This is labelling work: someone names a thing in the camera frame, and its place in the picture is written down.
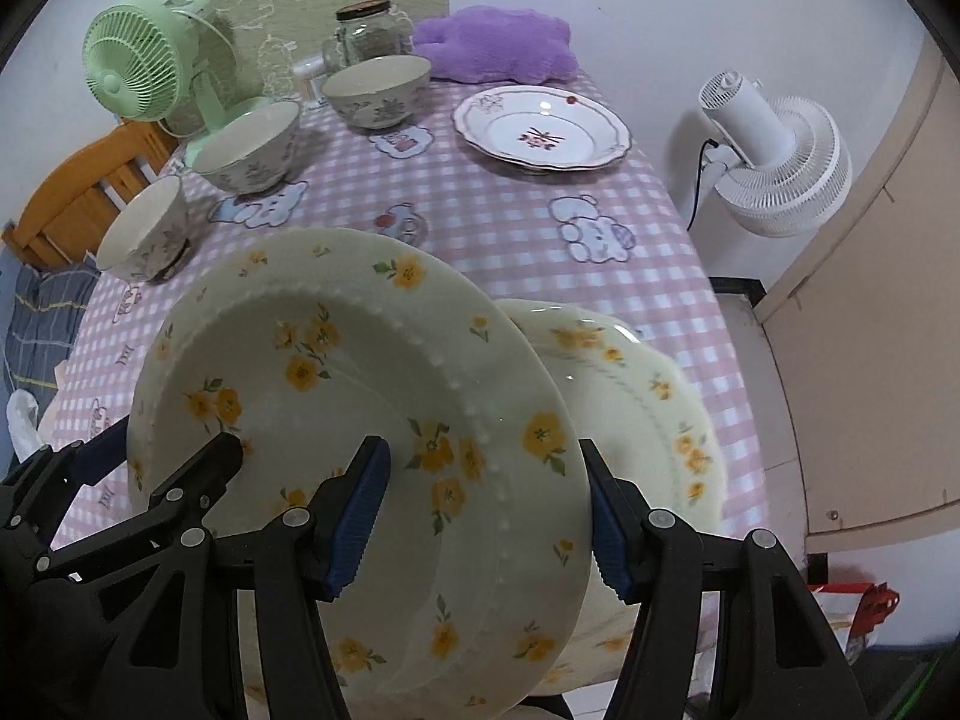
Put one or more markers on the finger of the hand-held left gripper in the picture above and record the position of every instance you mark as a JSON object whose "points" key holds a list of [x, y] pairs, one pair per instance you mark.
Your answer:
{"points": [[214, 461], [105, 451]]}

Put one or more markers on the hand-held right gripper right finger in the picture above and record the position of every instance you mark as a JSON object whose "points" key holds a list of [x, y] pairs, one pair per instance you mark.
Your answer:
{"points": [[609, 532]]}

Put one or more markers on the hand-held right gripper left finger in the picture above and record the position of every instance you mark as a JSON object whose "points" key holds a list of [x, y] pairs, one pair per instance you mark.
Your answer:
{"points": [[360, 517]]}

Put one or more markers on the scalloped yellow flower plate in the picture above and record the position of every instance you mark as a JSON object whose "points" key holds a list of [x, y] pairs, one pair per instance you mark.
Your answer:
{"points": [[645, 405]]}

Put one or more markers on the large yellow flower plate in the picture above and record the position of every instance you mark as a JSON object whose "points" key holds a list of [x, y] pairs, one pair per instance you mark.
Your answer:
{"points": [[360, 360]]}

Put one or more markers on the cream floral bowl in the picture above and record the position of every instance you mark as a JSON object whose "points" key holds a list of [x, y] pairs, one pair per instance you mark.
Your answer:
{"points": [[375, 94], [247, 146], [146, 229]]}

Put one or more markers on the white plate red pattern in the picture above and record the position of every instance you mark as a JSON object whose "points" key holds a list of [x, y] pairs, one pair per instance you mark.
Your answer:
{"points": [[540, 127]]}

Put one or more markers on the white cloth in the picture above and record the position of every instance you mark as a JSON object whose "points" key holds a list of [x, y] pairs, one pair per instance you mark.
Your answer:
{"points": [[26, 424]]}

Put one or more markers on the red bag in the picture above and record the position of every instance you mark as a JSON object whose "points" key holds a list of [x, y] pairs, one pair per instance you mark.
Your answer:
{"points": [[851, 611]]}

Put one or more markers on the wooden bed headboard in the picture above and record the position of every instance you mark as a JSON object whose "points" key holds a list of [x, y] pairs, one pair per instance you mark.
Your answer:
{"points": [[75, 195]]}

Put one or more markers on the pink checkered tablecloth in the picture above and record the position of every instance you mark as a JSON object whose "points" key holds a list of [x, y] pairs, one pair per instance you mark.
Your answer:
{"points": [[480, 202]]}

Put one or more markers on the beige wooden door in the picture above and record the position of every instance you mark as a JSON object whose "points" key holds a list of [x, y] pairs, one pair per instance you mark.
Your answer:
{"points": [[862, 277]]}

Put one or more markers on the green desk fan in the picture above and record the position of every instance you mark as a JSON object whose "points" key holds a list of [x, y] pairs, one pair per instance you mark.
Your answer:
{"points": [[127, 60]]}

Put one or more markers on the cotton swab container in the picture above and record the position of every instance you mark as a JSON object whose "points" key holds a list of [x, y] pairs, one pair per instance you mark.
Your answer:
{"points": [[309, 76]]}

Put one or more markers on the white clip fan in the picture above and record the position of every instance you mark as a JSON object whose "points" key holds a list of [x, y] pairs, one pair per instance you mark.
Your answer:
{"points": [[787, 157]]}

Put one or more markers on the glass jar with dark lid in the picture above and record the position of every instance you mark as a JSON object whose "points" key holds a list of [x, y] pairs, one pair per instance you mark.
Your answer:
{"points": [[371, 34]]}

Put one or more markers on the purple plush pillow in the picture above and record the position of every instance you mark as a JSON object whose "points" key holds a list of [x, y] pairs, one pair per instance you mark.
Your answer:
{"points": [[495, 41]]}

